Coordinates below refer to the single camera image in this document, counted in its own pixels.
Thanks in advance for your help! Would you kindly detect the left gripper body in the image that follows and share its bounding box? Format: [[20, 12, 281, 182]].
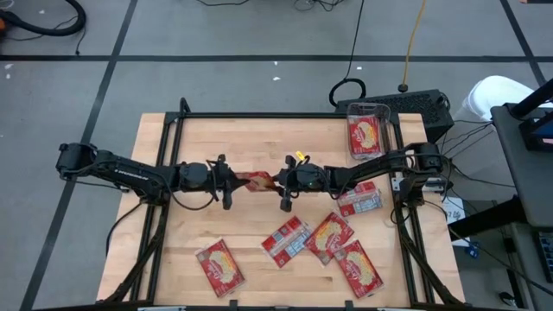
[[206, 153, 238, 212]]

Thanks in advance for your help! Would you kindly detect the black pole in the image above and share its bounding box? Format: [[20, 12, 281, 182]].
[[508, 77, 553, 121]]

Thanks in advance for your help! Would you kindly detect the clear plastic basket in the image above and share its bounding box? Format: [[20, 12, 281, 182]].
[[345, 102, 395, 162]]

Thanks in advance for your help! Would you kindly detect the black metal table frame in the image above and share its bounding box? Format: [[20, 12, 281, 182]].
[[101, 97, 467, 310]]

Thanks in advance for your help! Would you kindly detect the black perforated computer case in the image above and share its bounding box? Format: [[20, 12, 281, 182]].
[[335, 88, 455, 147]]

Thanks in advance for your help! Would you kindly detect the red popcorn bag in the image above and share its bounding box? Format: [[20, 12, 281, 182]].
[[347, 113, 385, 160], [194, 236, 246, 299], [260, 214, 313, 269], [335, 180, 385, 218], [332, 239, 385, 300], [245, 170, 279, 194], [303, 210, 356, 265]]

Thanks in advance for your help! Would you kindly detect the grey equipment cart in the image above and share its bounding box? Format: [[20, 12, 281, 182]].
[[490, 102, 553, 230]]

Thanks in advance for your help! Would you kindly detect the yellow cable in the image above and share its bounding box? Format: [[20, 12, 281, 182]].
[[400, 0, 429, 87]]

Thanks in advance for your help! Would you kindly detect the white paper sheet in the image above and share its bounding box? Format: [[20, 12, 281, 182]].
[[441, 196, 473, 248]]

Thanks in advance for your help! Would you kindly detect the black device on cart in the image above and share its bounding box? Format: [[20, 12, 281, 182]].
[[518, 115, 553, 153]]

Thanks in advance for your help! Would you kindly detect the white plastic bin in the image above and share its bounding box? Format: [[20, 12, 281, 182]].
[[457, 75, 553, 126]]

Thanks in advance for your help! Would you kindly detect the black corrugated hose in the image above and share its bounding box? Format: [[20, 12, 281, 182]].
[[0, 0, 87, 38]]

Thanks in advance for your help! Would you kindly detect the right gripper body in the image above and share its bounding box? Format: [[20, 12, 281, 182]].
[[278, 155, 306, 213]]

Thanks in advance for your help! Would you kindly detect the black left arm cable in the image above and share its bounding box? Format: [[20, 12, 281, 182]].
[[105, 200, 150, 257]]

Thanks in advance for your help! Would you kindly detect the black cable with loop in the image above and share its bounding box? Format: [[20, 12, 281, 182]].
[[327, 0, 367, 109]]

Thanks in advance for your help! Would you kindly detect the dark keyboard with blue keys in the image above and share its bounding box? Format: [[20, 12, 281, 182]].
[[533, 226, 553, 284]]

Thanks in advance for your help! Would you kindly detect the silver mounting bracket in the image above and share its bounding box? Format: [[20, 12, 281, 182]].
[[391, 176, 446, 194]]

